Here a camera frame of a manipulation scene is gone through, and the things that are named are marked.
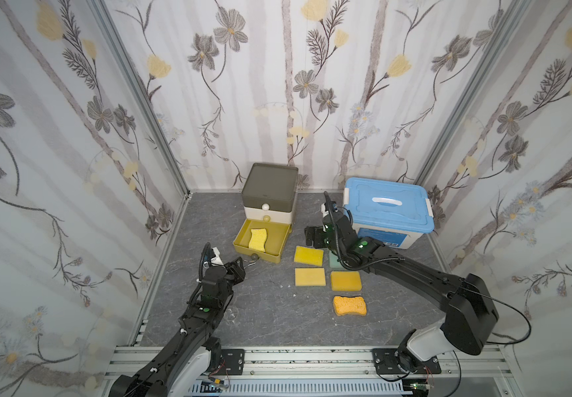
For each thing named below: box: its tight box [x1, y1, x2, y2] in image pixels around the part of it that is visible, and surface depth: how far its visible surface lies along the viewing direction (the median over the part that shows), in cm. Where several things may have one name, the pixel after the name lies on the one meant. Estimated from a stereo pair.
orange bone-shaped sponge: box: [333, 296, 368, 316], surface depth 85 cm
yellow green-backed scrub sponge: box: [294, 267, 327, 287], surface depth 92 cm
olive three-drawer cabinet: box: [241, 162, 299, 225], surface depth 97 cm
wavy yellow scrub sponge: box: [248, 228, 267, 253], surface depth 103 cm
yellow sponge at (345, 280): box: [330, 270, 363, 292], surface depth 91 cm
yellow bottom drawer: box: [233, 218, 293, 264], surface depth 102 cm
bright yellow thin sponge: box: [293, 245, 325, 267], surface depth 97 cm
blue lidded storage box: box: [343, 176, 435, 250], surface depth 95 cm
